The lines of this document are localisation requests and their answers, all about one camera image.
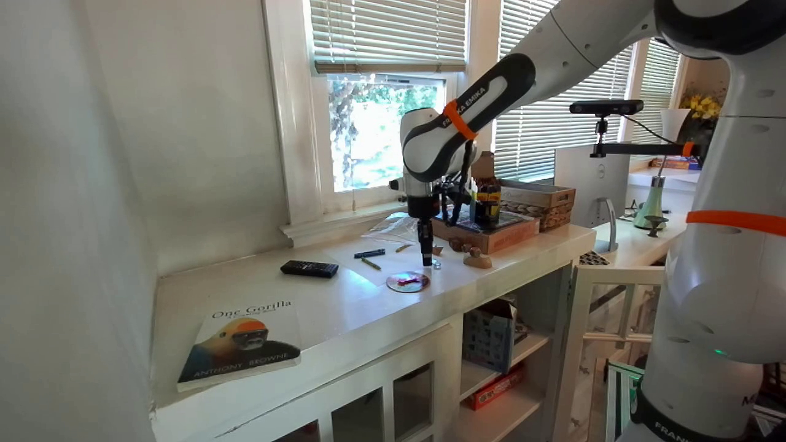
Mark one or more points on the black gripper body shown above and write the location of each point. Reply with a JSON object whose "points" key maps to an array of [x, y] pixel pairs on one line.
{"points": [[422, 208]]}

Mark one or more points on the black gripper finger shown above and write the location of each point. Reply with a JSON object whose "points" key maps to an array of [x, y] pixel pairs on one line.
{"points": [[431, 256], [422, 256]]}

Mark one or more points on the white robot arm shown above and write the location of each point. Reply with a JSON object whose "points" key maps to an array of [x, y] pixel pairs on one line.
{"points": [[719, 310]]}

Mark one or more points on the shiny compact disc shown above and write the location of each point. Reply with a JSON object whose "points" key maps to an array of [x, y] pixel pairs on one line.
{"points": [[406, 283]]}

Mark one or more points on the white counter cabinet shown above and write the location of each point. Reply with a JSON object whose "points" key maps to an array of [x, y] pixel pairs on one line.
{"points": [[352, 329]]}

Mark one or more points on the clear plastic bag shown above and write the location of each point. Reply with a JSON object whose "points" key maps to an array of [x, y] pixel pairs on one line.
{"points": [[394, 223]]}

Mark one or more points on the black pen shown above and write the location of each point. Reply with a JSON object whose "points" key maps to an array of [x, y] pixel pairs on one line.
{"points": [[369, 254]]}

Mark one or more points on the dark cup with pens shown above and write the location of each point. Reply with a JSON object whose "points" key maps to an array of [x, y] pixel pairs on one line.
{"points": [[487, 205]]}

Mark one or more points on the grey storage box on shelf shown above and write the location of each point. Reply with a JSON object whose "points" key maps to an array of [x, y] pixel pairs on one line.
{"points": [[490, 334]]}

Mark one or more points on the white window blind right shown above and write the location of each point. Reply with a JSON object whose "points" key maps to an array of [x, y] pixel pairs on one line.
{"points": [[525, 138]]}

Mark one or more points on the white window blind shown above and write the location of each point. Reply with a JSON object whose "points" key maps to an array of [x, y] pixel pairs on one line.
{"points": [[525, 138], [389, 35]]}

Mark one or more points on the black remote control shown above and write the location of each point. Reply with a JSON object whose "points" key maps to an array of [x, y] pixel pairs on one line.
{"points": [[309, 269]]}

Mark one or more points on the wicker woven box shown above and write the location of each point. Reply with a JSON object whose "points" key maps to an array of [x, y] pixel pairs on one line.
{"points": [[549, 205]]}

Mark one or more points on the red book on shelf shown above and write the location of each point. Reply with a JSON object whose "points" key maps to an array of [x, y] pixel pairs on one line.
{"points": [[493, 388]]}

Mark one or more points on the white monitor back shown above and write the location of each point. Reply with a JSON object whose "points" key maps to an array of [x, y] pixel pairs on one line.
{"points": [[596, 183]]}

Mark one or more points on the white window blind left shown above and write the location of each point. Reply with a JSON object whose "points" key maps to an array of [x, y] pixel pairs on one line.
{"points": [[389, 35]]}

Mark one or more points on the bird cover book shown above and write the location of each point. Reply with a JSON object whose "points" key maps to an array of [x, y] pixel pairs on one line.
{"points": [[242, 339]]}

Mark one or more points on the yellow flowers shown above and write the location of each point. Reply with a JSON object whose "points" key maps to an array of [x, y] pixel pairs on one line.
{"points": [[702, 105]]}

